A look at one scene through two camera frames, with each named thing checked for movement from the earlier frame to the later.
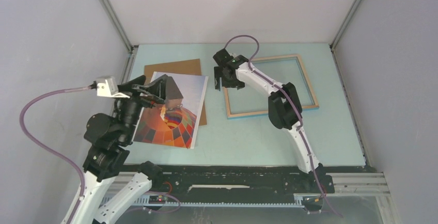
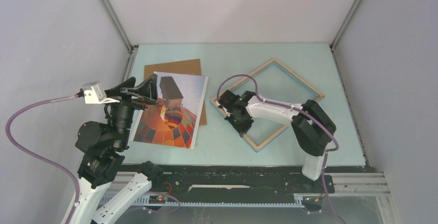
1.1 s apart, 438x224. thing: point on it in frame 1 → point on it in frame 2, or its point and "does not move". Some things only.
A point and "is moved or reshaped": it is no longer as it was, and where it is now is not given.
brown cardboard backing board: x=189 y=67 does not move
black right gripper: x=219 y=73 → x=241 y=129
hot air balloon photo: x=174 y=123 does not move
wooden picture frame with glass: x=247 y=101 is moved or reshaped
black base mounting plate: x=234 y=184 does not move
